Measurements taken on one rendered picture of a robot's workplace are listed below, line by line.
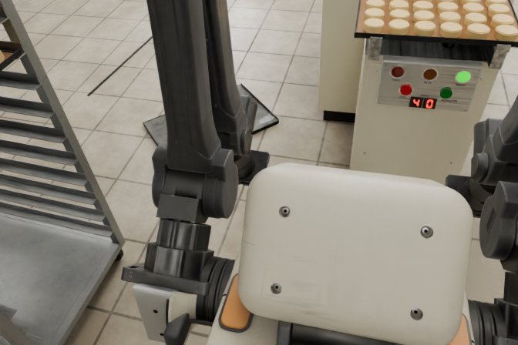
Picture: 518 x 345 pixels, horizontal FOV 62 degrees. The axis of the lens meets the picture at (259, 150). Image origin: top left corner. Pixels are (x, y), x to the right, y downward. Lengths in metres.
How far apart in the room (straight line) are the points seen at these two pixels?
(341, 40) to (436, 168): 0.78
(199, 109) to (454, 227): 0.30
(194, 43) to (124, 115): 2.03
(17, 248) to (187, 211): 1.35
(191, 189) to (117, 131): 1.85
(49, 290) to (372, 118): 1.20
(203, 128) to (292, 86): 2.01
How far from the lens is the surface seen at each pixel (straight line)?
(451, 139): 1.39
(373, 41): 1.15
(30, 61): 1.21
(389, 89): 1.23
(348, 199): 0.40
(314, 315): 0.43
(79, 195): 1.55
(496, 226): 0.58
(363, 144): 1.40
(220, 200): 0.57
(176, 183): 0.59
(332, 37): 1.98
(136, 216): 1.96
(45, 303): 1.68
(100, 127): 2.48
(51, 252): 1.79
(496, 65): 1.22
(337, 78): 2.09
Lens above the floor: 1.46
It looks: 44 degrees down
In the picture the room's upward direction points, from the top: 5 degrees counter-clockwise
